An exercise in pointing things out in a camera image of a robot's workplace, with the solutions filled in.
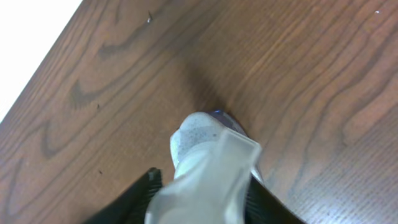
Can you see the clear pump bottle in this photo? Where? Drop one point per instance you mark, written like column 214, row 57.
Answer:
column 214, row 164

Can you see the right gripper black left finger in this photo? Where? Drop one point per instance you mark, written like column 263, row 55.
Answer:
column 131, row 206

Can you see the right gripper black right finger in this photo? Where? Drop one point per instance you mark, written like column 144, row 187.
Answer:
column 261, row 207

